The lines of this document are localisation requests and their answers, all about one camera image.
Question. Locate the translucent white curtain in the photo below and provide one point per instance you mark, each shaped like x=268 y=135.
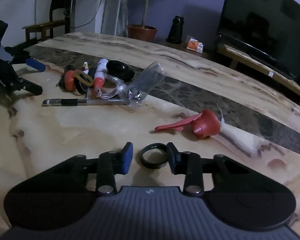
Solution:
x=115 y=7

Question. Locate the black standing fan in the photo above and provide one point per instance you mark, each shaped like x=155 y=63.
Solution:
x=70 y=5

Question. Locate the clear plastic wrapper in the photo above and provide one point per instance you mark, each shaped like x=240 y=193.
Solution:
x=150 y=80

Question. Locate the black glossy mouse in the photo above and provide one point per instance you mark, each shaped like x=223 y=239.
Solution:
x=120 y=70

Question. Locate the thin white strip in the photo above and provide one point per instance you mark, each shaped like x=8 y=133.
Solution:
x=221 y=117

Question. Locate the black tape roll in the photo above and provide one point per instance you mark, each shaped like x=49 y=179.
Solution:
x=80 y=90

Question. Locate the small tube yellow label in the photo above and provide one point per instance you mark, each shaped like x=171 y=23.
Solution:
x=86 y=67

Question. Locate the red plastic funnel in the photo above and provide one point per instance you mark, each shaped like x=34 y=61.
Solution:
x=205 y=125

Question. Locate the potted tree terracotta pot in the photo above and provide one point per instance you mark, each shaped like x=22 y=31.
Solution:
x=142 y=32

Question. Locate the orange tissue pack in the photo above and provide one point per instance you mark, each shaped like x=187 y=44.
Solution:
x=193 y=46

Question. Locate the wooden television stand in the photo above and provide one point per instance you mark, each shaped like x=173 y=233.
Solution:
x=255 y=62

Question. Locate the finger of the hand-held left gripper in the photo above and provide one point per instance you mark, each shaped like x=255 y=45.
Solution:
x=31 y=87
x=36 y=65

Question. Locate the black speaker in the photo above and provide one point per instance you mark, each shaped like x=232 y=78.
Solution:
x=175 y=31

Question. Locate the white glue bottle red tip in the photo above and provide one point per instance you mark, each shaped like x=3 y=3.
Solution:
x=100 y=72

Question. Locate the black red power bank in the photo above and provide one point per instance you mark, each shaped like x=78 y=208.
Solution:
x=70 y=80

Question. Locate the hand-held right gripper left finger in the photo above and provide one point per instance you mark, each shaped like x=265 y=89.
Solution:
x=127 y=158

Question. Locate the yellow rubber band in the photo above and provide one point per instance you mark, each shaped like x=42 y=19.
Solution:
x=83 y=82

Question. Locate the black flat television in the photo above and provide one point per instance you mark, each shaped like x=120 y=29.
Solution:
x=260 y=22

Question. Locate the dark wooden chair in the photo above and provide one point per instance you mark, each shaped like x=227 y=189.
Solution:
x=57 y=12

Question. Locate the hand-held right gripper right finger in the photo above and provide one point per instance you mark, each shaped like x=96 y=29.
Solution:
x=173 y=158

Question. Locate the black clear pen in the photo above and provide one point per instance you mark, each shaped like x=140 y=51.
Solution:
x=70 y=102

